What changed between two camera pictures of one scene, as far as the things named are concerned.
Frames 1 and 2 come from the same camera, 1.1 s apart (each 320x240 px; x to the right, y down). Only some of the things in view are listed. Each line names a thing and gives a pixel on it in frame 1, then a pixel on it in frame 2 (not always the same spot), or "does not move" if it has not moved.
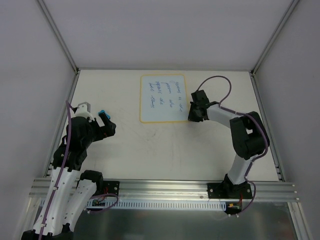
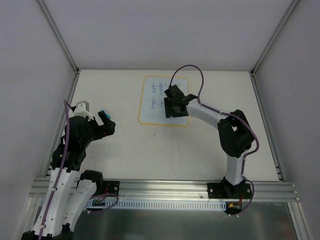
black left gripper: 102,130 does not move
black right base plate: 229,191 does not move
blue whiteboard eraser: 103,111 does not move
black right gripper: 196,107 -> 172,106
